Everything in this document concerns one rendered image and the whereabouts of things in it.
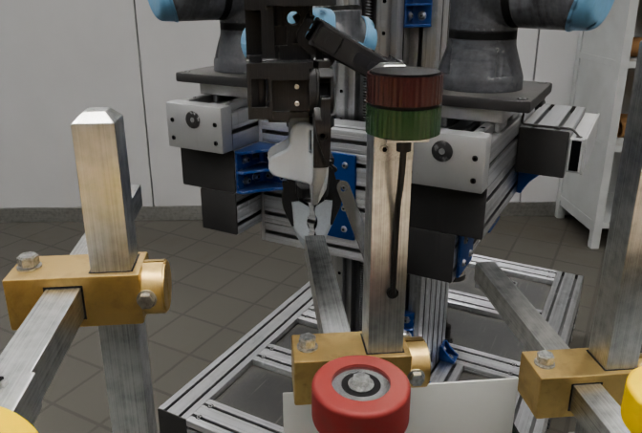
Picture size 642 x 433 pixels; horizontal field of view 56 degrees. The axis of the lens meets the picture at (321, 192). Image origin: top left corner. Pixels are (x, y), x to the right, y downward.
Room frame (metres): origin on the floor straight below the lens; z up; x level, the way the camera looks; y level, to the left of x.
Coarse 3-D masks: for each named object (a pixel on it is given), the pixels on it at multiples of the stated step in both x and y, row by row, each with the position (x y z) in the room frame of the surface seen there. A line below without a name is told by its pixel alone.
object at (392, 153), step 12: (372, 72) 0.47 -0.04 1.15; (384, 72) 0.47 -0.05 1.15; (396, 72) 0.47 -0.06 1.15; (408, 72) 0.47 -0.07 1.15; (420, 72) 0.47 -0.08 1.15; (432, 72) 0.47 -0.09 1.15; (384, 108) 0.46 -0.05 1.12; (396, 108) 0.45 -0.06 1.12; (408, 108) 0.45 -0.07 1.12; (420, 108) 0.45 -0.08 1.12; (432, 108) 0.46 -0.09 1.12; (384, 144) 0.50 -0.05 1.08; (396, 144) 0.47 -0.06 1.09; (408, 144) 0.47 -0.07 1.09; (384, 156) 0.50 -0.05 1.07; (396, 156) 0.50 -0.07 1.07; (408, 156) 0.51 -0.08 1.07; (396, 192) 0.48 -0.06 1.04; (396, 204) 0.49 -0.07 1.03; (396, 216) 0.49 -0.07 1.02; (396, 228) 0.50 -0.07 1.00; (396, 240) 0.50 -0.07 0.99; (396, 252) 0.50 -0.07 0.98; (396, 264) 0.50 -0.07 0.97
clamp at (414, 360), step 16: (320, 336) 0.53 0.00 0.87; (336, 336) 0.53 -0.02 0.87; (352, 336) 0.53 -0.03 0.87; (416, 336) 0.54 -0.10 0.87; (320, 352) 0.51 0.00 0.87; (336, 352) 0.51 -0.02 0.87; (352, 352) 0.51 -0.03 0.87; (400, 352) 0.51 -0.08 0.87; (416, 352) 0.51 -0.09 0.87; (304, 368) 0.49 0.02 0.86; (400, 368) 0.50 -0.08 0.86; (416, 368) 0.50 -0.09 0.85; (304, 384) 0.49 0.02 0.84; (416, 384) 0.50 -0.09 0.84; (304, 400) 0.49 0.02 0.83
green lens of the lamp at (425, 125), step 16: (368, 112) 0.47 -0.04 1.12; (384, 112) 0.45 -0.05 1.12; (400, 112) 0.45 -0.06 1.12; (416, 112) 0.45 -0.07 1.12; (432, 112) 0.45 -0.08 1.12; (368, 128) 0.47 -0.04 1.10; (384, 128) 0.45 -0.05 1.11; (400, 128) 0.45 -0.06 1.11; (416, 128) 0.45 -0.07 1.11; (432, 128) 0.45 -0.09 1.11
